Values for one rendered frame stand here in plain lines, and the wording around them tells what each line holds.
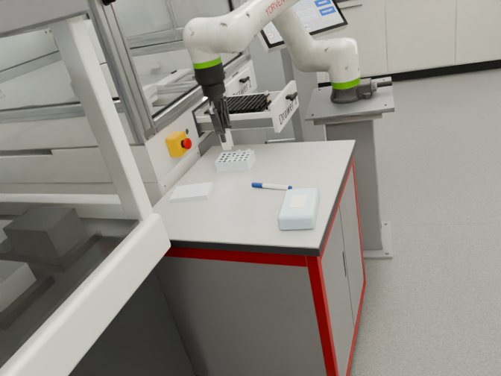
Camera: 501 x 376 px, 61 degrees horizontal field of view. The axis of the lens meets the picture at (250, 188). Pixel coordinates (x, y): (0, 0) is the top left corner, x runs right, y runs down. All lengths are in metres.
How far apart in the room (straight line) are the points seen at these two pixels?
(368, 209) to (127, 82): 1.25
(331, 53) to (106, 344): 1.34
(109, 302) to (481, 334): 1.40
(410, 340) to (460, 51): 3.36
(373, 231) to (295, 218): 1.10
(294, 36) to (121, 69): 0.76
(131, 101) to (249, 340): 0.83
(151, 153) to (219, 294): 0.51
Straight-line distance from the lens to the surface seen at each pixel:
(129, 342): 1.12
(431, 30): 4.60
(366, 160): 1.94
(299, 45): 1.84
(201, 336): 1.48
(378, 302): 1.97
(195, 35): 1.33
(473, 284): 2.08
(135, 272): 0.98
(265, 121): 1.58
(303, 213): 1.08
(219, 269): 1.22
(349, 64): 1.83
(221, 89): 1.39
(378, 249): 2.21
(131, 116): 1.40
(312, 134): 2.74
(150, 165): 1.44
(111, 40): 1.35
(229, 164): 1.47
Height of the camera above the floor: 1.39
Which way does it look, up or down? 28 degrees down
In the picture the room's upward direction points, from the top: 13 degrees counter-clockwise
